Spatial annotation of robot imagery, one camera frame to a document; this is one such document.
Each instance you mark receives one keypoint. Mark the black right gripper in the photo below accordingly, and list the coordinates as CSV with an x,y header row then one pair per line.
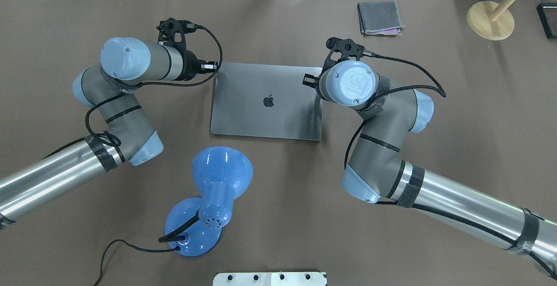
x,y
309,80

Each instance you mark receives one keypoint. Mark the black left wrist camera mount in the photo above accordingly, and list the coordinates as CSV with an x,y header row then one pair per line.
x,y
171,33

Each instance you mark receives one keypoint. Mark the wooden mug tree stand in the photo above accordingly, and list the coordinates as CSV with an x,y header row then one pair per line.
x,y
491,20

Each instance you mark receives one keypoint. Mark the grey laptop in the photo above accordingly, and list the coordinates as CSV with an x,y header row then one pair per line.
x,y
266,101

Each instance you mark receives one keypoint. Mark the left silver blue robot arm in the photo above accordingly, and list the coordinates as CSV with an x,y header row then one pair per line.
x,y
118,129

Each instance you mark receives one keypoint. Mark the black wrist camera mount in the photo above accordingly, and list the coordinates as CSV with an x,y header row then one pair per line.
x,y
171,33
347,48

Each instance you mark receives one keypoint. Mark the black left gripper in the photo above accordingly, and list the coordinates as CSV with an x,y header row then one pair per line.
x,y
192,64

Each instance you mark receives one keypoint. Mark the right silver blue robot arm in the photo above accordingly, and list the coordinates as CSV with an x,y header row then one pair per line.
x,y
484,145

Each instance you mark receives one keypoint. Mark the grey folded cloth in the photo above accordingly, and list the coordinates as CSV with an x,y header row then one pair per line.
x,y
379,18

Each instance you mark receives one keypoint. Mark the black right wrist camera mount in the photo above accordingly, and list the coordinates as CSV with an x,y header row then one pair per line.
x,y
347,48

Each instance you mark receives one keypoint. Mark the blue desk lamp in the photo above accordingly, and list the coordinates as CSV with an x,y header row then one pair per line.
x,y
194,226

